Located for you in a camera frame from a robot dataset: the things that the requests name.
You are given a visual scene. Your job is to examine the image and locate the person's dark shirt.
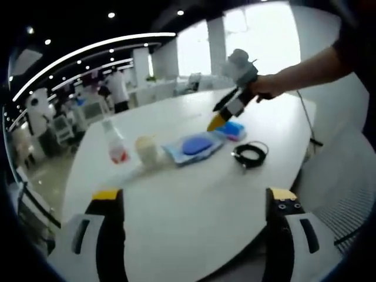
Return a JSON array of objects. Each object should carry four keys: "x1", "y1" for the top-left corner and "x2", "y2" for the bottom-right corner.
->
[{"x1": 331, "y1": 0, "x2": 376, "y2": 139}]

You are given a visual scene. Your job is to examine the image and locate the white table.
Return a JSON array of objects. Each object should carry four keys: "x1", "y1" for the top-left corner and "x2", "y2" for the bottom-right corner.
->
[{"x1": 61, "y1": 88, "x2": 318, "y2": 276}]

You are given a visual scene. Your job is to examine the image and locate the white mesh office chair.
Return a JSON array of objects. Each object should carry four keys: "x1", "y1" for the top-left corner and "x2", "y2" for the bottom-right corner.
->
[{"x1": 293, "y1": 126, "x2": 376, "y2": 256}]

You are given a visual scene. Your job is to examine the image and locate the curved ceiling light strip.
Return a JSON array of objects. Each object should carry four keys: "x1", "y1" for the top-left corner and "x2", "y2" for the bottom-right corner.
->
[{"x1": 11, "y1": 31, "x2": 177, "y2": 102}]

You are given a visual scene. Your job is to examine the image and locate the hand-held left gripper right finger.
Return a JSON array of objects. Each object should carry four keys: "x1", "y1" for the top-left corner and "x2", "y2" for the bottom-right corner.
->
[{"x1": 263, "y1": 187, "x2": 337, "y2": 282}]

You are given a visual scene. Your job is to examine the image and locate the person's right hand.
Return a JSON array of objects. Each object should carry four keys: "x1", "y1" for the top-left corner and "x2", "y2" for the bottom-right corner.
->
[{"x1": 249, "y1": 73, "x2": 287, "y2": 103}]

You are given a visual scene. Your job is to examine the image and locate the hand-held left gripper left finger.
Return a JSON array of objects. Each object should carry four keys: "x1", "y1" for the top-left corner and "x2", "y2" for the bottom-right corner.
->
[{"x1": 55, "y1": 189, "x2": 129, "y2": 282}]

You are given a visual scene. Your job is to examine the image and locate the white paper cup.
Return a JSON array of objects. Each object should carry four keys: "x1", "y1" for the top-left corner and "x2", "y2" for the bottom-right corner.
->
[{"x1": 134, "y1": 135, "x2": 160, "y2": 166}]

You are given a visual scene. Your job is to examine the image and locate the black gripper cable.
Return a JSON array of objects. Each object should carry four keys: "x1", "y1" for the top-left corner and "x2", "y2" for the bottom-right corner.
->
[{"x1": 295, "y1": 89, "x2": 324, "y2": 147}]

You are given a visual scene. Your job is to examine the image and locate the blue tissue pack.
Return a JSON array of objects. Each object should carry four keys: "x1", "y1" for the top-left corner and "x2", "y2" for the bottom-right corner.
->
[{"x1": 216, "y1": 120, "x2": 247, "y2": 142}]

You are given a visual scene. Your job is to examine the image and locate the blue wipe packet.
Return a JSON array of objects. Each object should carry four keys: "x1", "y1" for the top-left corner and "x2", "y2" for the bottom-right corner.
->
[{"x1": 160, "y1": 131, "x2": 226, "y2": 167}]

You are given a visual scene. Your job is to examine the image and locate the clear plastic water bottle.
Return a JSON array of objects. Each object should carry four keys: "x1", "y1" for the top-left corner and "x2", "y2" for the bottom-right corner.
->
[{"x1": 100, "y1": 118, "x2": 130, "y2": 165}]

